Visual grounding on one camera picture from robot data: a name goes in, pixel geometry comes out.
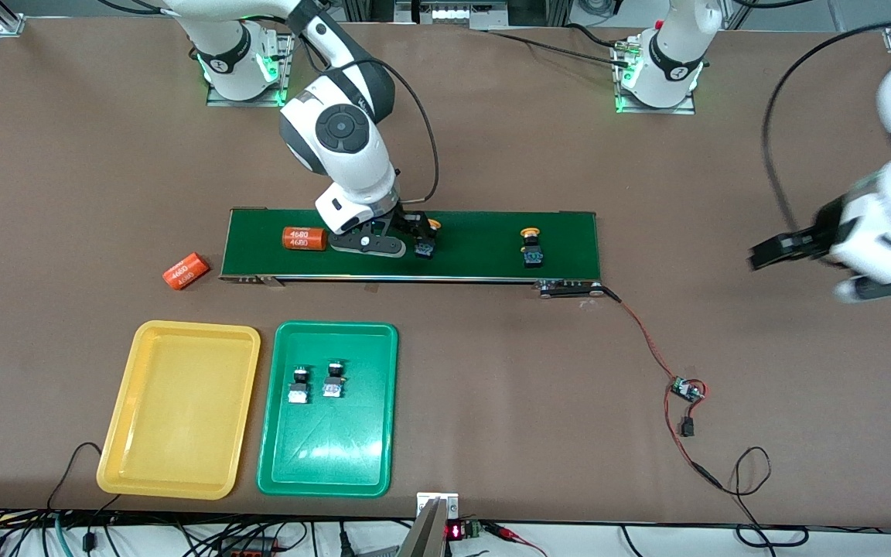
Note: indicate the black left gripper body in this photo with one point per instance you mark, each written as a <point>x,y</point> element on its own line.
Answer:
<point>818,233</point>

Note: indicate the yellow push button switch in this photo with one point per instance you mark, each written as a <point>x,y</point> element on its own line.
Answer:
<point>428,238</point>
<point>531,251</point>

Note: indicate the green push button switch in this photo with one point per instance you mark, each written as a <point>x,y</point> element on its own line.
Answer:
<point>300,387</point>
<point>333,381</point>

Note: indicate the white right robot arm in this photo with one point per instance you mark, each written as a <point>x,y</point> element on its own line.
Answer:
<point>360,170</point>

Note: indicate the green conveyor belt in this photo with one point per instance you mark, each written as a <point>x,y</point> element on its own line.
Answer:
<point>476,255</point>

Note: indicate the small green circuit board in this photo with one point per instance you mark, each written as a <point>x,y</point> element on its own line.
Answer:
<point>685,389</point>

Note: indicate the small black connector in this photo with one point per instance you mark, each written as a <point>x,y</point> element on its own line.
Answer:
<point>687,427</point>

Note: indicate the grey equipment box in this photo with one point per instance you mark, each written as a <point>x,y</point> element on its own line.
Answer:
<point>453,14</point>

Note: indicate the green plastic tray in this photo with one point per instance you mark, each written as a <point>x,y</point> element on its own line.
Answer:
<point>345,449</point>

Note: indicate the red digit display module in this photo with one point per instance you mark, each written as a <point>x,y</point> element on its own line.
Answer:
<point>457,531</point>

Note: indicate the yellow plastic tray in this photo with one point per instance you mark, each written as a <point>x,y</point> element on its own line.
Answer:
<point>179,410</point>

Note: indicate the red clip lead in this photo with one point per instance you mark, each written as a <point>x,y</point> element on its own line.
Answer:
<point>511,534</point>

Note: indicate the red and black power strip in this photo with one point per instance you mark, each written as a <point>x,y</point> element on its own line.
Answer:
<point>248,548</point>

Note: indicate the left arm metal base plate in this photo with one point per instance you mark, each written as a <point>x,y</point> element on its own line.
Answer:
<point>631,111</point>

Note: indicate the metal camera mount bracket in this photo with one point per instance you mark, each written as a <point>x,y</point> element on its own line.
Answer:
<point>434,526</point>

